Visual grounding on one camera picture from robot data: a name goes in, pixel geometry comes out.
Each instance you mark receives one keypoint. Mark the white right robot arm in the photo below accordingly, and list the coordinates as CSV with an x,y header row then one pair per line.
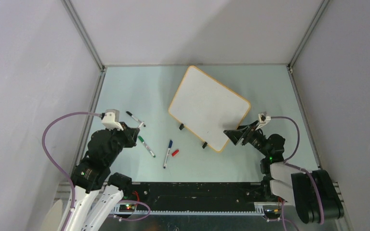
x,y
312,193

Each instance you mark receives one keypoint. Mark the green whiteboard marker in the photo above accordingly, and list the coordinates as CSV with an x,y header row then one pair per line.
x,y
146,146

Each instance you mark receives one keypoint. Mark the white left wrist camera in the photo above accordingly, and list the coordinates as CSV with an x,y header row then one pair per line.
x,y
110,119

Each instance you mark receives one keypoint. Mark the orange framed whiteboard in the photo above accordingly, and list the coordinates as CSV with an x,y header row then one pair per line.
x,y
206,107

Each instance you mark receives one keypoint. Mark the blue whiteboard marker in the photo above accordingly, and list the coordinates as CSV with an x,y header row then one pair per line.
x,y
167,153

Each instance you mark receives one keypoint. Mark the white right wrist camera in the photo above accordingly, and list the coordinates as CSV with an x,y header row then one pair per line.
x,y
263,118

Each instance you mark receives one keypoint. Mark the left control board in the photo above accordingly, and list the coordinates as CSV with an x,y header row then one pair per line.
x,y
127,208

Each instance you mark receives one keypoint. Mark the red marker cap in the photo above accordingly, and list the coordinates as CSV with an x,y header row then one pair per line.
x,y
174,153

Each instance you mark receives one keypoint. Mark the control board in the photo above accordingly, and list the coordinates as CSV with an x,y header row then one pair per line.
x,y
127,208
273,212

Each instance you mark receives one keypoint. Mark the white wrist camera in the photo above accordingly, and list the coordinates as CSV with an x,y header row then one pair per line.
x,y
263,118
110,119

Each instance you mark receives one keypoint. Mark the right control board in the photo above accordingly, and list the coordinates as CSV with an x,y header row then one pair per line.
x,y
273,212

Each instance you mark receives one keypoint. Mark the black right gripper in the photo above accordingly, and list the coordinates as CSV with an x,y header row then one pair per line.
x,y
235,135

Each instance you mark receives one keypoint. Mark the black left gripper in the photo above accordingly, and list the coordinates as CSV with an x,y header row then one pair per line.
x,y
131,134

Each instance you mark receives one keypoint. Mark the black whiteboard marker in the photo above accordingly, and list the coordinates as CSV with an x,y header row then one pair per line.
x,y
134,117

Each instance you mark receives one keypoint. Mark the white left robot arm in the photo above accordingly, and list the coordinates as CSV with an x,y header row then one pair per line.
x,y
96,190

